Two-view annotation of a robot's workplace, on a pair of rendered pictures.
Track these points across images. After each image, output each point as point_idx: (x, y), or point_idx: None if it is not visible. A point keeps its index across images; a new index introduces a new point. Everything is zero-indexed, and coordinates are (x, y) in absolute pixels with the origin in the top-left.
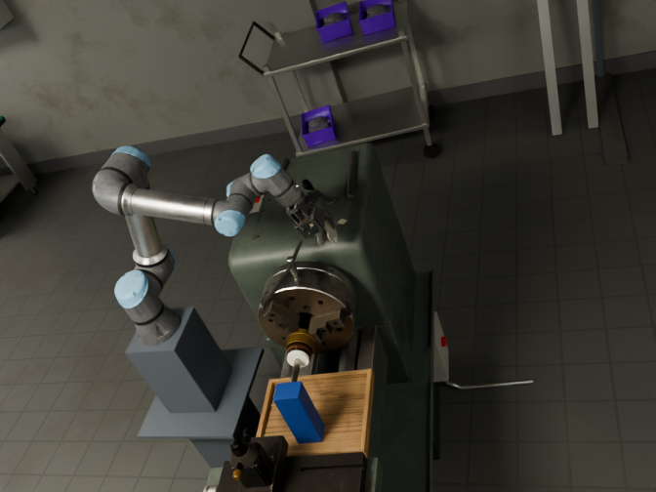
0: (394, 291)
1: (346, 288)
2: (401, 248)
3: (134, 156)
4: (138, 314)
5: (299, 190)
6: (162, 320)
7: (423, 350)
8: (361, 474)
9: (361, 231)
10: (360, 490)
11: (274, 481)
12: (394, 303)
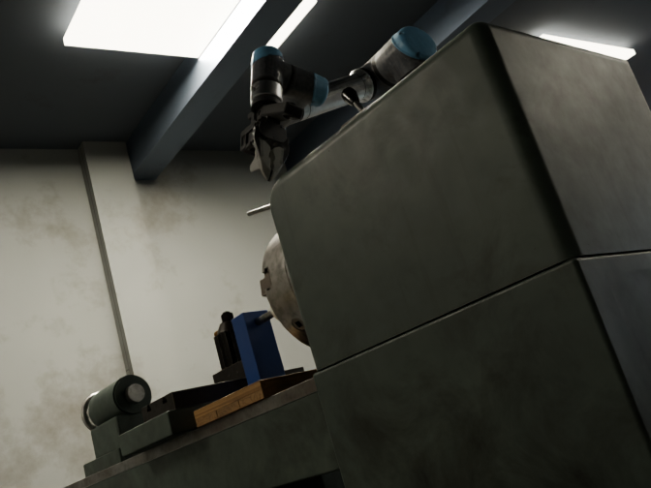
0: (380, 359)
1: (280, 256)
2: (533, 338)
3: (390, 39)
4: None
5: (251, 95)
6: None
7: None
8: (159, 400)
9: (278, 181)
10: (152, 406)
11: (223, 371)
12: (362, 373)
